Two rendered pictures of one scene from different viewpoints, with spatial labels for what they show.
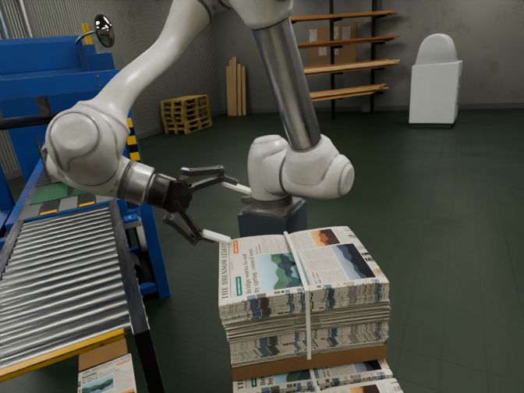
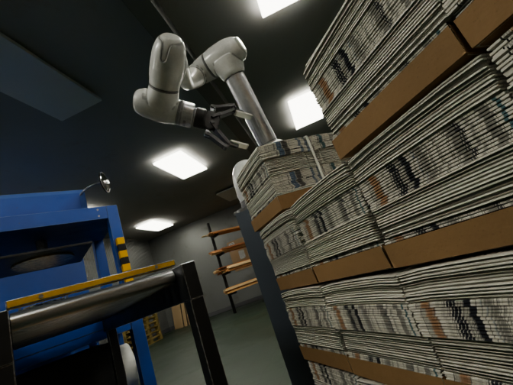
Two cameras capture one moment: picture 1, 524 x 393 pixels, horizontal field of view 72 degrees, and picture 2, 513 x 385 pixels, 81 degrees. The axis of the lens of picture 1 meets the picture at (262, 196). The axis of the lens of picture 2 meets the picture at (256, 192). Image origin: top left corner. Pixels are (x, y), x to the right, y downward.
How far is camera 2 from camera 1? 0.99 m
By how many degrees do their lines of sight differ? 41
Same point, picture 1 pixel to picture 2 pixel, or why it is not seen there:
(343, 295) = (327, 139)
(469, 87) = not seen: hidden behind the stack
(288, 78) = (250, 98)
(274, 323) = (295, 159)
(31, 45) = (46, 196)
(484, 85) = not seen: hidden behind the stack
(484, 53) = not seen: hidden behind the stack
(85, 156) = (177, 44)
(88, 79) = (90, 211)
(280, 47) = (243, 82)
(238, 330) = (273, 165)
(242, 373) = (287, 201)
